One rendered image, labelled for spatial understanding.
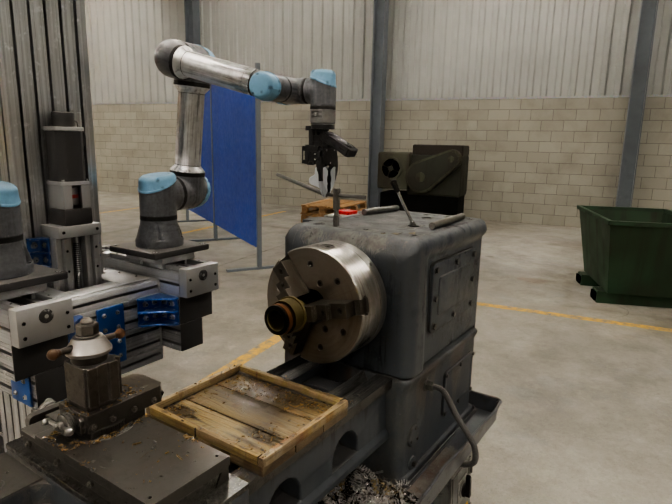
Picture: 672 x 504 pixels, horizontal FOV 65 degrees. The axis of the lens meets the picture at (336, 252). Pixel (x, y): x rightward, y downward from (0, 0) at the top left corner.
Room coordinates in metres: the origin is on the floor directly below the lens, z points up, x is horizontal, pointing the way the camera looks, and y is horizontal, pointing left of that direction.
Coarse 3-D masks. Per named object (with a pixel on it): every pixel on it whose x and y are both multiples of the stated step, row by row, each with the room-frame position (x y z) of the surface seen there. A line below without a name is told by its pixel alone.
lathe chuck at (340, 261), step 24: (312, 264) 1.34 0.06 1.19; (336, 264) 1.29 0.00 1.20; (360, 264) 1.33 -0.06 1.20; (312, 288) 1.34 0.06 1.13; (336, 288) 1.29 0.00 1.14; (360, 288) 1.27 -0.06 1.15; (312, 336) 1.33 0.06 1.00; (336, 336) 1.29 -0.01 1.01; (360, 336) 1.26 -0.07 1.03; (312, 360) 1.33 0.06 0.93; (336, 360) 1.29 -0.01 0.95
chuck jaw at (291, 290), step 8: (288, 256) 1.38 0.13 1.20; (280, 264) 1.34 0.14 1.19; (288, 264) 1.36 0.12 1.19; (280, 272) 1.35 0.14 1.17; (288, 272) 1.33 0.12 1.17; (296, 272) 1.36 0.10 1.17; (280, 280) 1.34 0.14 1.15; (288, 280) 1.31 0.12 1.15; (296, 280) 1.34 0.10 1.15; (280, 288) 1.32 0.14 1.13; (288, 288) 1.29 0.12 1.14; (296, 288) 1.31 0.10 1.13; (304, 288) 1.34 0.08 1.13; (280, 296) 1.29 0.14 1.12; (296, 296) 1.29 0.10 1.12; (304, 296) 1.34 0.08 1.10
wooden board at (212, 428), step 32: (192, 384) 1.23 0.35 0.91; (224, 384) 1.27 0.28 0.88; (256, 384) 1.27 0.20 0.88; (288, 384) 1.25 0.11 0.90; (160, 416) 1.09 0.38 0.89; (192, 416) 1.11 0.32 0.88; (224, 416) 1.11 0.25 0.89; (256, 416) 1.11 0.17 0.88; (288, 416) 1.11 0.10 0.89; (320, 416) 1.08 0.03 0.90; (224, 448) 0.97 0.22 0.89; (256, 448) 0.98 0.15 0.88; (288, 448) 0.98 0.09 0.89
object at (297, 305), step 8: (288, 296) 1.27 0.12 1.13; (280, 304) 1.23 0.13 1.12; (288, 304) 1.23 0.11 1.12; (296, 304) 1.24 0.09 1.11; (304, 304) 1.28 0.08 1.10; (272, 312) 1.25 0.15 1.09; (280, 312) 1.21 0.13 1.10; (288, 312) 1.21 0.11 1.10; (296, 312) 1.22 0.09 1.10; (304, 312) 1.24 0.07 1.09; (272, 320) 1.25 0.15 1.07; (280, 320) 1.27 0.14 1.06; (288, 320) 1.20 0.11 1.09; (296, 320) 1.22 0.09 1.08; (304, 320) 1.24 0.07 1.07; (272, 328) 1.22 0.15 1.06; (280, 328) 1.24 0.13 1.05; (288, 328) 1.20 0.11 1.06; (296, 328) 1.23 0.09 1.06
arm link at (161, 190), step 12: (144, 180) 1.66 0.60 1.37; (156, 180) 1.67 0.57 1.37; (168, 180) 1.68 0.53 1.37; (180, 180) 1.76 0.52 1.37; (144, 192) 1.66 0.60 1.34; (156, 192) 1.66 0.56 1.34; (168, 192) 1.68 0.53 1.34; (180, 192) 1.73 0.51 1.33; (144, 204) 1.66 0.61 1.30; (156, 204) 1.66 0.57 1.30; (168, 204) 1.68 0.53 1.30; (180, 204) 1.74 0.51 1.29; (144, 216) 1.66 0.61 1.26; (156, 216) 1.66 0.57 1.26
